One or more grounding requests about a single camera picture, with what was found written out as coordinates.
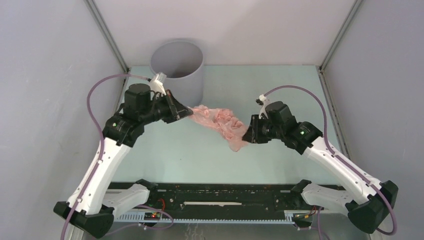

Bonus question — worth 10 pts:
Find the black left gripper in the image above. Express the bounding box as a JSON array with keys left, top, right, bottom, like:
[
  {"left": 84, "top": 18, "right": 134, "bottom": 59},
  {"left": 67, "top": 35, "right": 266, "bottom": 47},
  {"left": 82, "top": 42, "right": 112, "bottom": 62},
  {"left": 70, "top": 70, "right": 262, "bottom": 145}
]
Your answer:
[{"left": 140, "top": 89, "right": 193, "bottom": 125}]

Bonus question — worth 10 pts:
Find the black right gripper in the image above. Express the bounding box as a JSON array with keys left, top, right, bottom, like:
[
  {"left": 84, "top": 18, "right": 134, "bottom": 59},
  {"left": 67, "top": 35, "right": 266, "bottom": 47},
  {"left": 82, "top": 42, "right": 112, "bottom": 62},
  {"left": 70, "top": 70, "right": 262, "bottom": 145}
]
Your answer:
[{"left": 242, "top": 114, "right": 284, "bottom": 144}]

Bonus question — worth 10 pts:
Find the pink plastic trash bag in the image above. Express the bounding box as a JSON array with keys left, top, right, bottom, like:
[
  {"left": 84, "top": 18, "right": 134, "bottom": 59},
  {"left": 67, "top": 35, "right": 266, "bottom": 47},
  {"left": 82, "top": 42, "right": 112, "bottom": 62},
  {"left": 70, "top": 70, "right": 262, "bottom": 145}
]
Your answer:
[{"left": 189, "top": 105, "right": 248, "bottom": 152}]

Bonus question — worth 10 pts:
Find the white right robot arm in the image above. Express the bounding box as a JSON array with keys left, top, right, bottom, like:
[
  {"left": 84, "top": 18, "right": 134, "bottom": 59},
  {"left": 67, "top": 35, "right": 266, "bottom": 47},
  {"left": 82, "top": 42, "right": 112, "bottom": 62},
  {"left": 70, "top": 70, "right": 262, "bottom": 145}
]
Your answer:
[{"left": 242, "top": 99, "right": 399, "bottom": 234}]

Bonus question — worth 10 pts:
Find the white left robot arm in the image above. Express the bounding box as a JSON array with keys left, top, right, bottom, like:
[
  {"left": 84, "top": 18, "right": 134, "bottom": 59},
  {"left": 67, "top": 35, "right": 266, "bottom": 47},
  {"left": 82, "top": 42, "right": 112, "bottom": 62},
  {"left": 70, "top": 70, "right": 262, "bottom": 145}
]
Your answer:
[{"left": 53, "top": 83, "right": 193, "bottom": 239}]

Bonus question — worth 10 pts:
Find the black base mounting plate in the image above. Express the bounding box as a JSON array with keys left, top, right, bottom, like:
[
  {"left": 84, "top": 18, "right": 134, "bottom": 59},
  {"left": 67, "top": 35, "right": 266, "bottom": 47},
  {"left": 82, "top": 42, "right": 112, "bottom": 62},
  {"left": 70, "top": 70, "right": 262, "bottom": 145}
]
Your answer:
[{"left": 127, "top": 183, "right": 318, "bottom": 220}]

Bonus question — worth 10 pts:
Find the right controller board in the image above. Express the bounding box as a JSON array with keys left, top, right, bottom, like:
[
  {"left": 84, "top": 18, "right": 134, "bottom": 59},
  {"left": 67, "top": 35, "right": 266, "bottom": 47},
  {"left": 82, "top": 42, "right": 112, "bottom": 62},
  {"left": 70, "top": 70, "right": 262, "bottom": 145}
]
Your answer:
[{"left": 292, "top": 213, "right": 314, "bottom": 221}]

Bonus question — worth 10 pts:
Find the controller board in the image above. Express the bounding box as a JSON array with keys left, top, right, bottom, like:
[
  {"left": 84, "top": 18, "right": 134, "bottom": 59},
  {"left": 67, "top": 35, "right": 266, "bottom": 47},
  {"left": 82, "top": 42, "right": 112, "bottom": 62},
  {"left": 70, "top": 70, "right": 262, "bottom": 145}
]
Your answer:
[
  {"left": 143, "top": 212, "right": 162, "bottom": 221},
  {"left": 292, "top": 213, "right": 314, "bottom": 221}
]

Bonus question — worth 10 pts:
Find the left controller board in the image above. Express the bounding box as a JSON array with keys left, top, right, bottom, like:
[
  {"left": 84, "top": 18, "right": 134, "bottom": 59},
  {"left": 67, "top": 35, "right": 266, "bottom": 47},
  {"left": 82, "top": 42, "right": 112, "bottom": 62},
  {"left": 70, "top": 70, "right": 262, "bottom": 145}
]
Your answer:
[{"left": 143, "top": 212, "right": 162, "bottom": 221}]

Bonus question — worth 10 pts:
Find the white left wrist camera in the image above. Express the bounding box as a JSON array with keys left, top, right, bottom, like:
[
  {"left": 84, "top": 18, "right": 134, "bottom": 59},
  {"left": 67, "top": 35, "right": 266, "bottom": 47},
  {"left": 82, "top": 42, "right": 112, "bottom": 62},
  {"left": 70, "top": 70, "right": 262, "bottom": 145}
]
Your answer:
[{"left": 148, "top": 72, "right": 167, "bottom": 95}]

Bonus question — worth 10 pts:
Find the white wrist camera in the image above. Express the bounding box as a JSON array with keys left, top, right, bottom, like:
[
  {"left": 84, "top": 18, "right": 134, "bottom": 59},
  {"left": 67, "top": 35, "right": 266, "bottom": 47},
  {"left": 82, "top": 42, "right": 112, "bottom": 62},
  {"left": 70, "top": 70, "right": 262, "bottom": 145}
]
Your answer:
[
  {"left": 255, "top": 94, "right": 271, "bottom": 119},
  {"left": 148, "top": 72, "right": 167, "bottom": 95}
]

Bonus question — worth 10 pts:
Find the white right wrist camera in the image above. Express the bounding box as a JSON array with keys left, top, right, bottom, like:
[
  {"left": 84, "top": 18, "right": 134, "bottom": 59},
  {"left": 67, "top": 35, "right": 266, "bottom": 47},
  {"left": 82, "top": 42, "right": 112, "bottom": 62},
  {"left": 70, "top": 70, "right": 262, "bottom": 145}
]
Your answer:
[{"left": 255, "top": 94, "right": 271, "bottom": 119}]

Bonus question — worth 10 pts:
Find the grey slotted cable duct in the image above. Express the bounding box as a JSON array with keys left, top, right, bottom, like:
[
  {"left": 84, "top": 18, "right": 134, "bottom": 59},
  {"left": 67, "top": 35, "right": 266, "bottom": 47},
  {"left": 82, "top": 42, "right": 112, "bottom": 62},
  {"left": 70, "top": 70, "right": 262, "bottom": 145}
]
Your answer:
[{"left": 114, "top": 211, "right": 300, "bottom": 225}]

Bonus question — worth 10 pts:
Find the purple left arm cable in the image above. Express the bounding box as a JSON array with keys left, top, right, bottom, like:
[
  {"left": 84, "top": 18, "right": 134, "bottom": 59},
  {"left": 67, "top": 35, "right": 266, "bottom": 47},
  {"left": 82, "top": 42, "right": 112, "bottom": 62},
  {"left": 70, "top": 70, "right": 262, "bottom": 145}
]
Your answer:
[{"left": 61, "top": 73, "right": 152, "bottom": 240}]

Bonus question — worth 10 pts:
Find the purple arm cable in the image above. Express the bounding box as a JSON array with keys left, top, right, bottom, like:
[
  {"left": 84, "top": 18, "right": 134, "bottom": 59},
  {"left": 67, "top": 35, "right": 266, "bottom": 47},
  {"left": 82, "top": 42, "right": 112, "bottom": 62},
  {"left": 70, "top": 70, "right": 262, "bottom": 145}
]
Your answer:
[
  {"left": 61, "top": 73, "right": 152, "bottom": 240},
  {"left": 263, "top": 85, "right": 398, "bottom": 236}
]

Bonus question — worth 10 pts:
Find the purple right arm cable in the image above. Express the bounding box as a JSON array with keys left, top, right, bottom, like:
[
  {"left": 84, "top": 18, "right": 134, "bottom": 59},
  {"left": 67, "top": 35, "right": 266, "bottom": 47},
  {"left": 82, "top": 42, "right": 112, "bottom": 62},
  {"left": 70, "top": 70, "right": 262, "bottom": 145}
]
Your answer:
[{"left": 263, "top": 85, "right": 398, "bottom": 236}]

